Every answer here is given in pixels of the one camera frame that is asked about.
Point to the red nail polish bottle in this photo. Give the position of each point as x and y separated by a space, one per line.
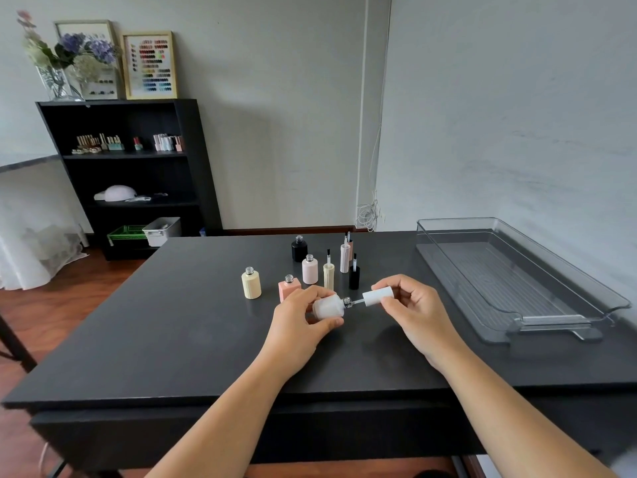
138 143

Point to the glass vase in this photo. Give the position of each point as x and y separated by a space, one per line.
57 84

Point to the person's left forearm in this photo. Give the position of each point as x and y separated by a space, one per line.
224 423

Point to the row of pink-white polish bottles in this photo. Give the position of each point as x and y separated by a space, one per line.
168 142

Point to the purple and white flower bouquet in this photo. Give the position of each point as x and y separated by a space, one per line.
74 49

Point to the person's right forearm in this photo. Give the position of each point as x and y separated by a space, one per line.
512 423

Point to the pale pink nail polish bottle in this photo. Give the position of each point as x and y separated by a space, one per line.
310 271

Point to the white draped cloth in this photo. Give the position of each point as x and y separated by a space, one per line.
35 228

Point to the person's left hand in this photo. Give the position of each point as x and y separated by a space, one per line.
291 333

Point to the white cap with brush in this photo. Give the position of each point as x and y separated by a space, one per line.
378 297

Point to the black cap with brush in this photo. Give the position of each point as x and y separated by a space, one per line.
354 277

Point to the black metal leg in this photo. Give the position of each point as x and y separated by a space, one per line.
17 345

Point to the white nail lamp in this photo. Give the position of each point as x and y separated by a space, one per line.
115 193

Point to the black shelf unit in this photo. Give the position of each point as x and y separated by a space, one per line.
194 159

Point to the person's left thumb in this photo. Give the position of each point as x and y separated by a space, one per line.
330 324

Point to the framed nail colour chart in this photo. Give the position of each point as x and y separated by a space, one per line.
149 64

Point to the row of wooden-capped polish bottles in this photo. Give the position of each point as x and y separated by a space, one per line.
97 143

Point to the frosted white nail polish bottle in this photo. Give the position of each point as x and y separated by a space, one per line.
328 307

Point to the pink square nail polish bottle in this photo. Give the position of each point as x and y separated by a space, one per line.
288 291

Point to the cream cap with brush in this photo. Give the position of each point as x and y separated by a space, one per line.
328 276

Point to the wooden picture frame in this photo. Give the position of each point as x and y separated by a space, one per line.
110 74

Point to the black nail polish bottle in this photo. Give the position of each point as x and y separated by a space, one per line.
299 251

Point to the cream nail polish bottle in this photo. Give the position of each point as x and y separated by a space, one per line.
251 284

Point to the person's right thumb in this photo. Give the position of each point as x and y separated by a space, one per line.
394 304

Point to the clear plastic organizer tray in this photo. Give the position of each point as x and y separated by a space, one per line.
502 273

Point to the white-pink cap with brush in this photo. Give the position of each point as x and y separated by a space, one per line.
345 258

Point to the white storage bin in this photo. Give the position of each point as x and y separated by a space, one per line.
162 230

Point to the person's right hand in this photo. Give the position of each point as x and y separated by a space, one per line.
423 323

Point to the green plastic basket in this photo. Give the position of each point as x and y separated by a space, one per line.
124 234

